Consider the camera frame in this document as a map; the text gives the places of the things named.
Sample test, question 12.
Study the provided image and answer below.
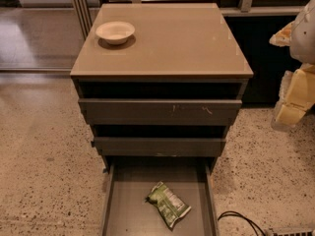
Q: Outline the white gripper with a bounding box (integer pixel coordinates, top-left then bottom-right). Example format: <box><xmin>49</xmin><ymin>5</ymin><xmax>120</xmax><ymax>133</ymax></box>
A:
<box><xmin>269</xmin><ymin>0</ymin><xmax>315</xmax><ymax>131</ymax></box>

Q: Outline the green jalapeno chip bag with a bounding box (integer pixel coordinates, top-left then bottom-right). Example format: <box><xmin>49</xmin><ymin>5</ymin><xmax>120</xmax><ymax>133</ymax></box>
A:
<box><xmin>146</xmin><ymin>181</ymin><xmax>191</xmax><ymax>229</ymax></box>

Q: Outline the grey drawer cabinet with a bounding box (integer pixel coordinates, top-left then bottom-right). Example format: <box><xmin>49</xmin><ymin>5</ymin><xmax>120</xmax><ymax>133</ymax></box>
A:
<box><xmin>71</xmin><ymin>3</ymin><xmax>253</xmax><ymax>165</ymax></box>

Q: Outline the grey top drawer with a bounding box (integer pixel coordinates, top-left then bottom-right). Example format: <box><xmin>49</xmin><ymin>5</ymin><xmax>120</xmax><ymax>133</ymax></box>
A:
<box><xmin>79</xmin><ymin>98</ymin><xmax>242</xmax><ymax>126</ymax></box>

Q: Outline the grey drawer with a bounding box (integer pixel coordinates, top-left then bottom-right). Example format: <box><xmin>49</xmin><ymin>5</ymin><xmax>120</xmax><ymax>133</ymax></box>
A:
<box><xmin>93</xmin><ymin>137</ymin><xmax>225</xmax><ymax>157</ymax></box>
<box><xmin>79</xmin><ymin>98</ymin><xmax>242</xmax><ymax>126</ymax></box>
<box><xmin>100</xmin><ymin>156</ymin><xmax>220</xmax><ymax>236</ymax></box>

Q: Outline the grey bottom drawer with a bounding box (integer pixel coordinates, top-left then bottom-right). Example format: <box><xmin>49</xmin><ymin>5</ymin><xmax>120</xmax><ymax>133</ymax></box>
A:
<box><xmin>100</xmin><ymin>156</ymin><xmax>220</xmax><ymax>236</ymax></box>

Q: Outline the grey middle drawer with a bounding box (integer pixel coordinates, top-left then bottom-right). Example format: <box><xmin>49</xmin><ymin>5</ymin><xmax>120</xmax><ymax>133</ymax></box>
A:
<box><xmin>93</xmin><ymin>137</ymin><xmax>225</xmax><ymax>157</ymax></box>

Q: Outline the metal floor vent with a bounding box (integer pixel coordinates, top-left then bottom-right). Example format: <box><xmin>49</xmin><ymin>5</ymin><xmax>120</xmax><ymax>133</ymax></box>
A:
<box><xmin>265</xmin><ymin>227</ymin><xmax>315</xmax><ymax>236</ymax></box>

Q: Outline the white bowl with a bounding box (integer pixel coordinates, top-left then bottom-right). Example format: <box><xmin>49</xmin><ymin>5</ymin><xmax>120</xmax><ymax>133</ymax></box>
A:
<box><xmin>95</xmin><ymin>22</ymin><xmax>135</xmax><ymax>45</ymax></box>

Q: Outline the black cable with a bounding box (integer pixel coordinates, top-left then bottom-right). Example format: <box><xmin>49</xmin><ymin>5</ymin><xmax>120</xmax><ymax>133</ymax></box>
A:
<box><xmin>217</xmin><ymin>210</ymin><xmax>266</xmax><ymax>236</ymax></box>

